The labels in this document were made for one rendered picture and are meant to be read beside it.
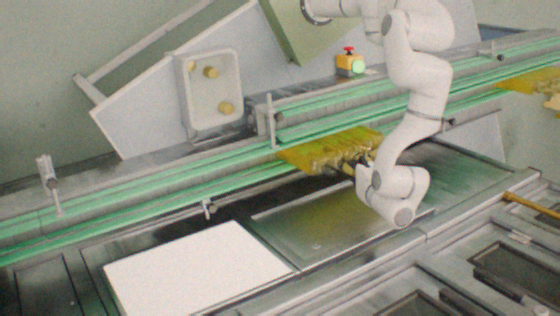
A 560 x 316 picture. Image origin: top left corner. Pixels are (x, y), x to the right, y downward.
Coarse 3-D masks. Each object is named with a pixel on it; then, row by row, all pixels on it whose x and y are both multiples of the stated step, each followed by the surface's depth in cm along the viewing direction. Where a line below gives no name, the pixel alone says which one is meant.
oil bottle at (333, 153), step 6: (306, 144) 155; (312, 144) 154; (318, 144) 153; (324, 144) 153; (318, 150) 149; (324, 150) 149; (330, 150) 148; (336, 150) 148; (330, 156) 146; (336, 156) 146; (342, 156) 147; (330, 162) 146; (336, 168) 147
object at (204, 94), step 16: (208, 64) 151; (224, 64) 153; (192, 80) 150; (208, 80) 152; (224, 80) 155; (240, 80) 150; (192, 96) 151; (208, 96) 154; (224, 96) 157; (240, 96) 152; (192, 112) 145; (208, 112) 156; (240, 112) 154
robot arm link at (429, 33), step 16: (400, 0) 117; (416, 0) 114; (432, 0) 112; (416, 16) 108; (432, 16) 112; (448, 16) 111; (416, 32) 107; (432, 32) 108; (448, 32) 110; (416, 48) 111; (432, 48) 111
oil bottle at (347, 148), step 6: (324, 138) 157; (330, 138) 157; (336, 138) 156; (330, 144) 154; (336, 144) 152; (342, 144) 152; (348, 144) 151; (342, 150) 149; (348, 150) 148; (354, 150) 149; (348, 156) 148
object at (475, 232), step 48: (432, 144) 193; (240, 192) 168; (288, 192) 167; (432, 192) 157; (480, 192) 148; (528, 192) 149; (96, 240) 146; (144, 240) 146; (432, 240) 131; (480, 240) 131; (528, 240) 128; (0, 288) 125; (48, 288) 126; (96, 288) 125; (288, 288) 115; (336, 288) 117; (384, 288) 118; (432, 288) 115; (480, 288) 110; (528, 288) 111
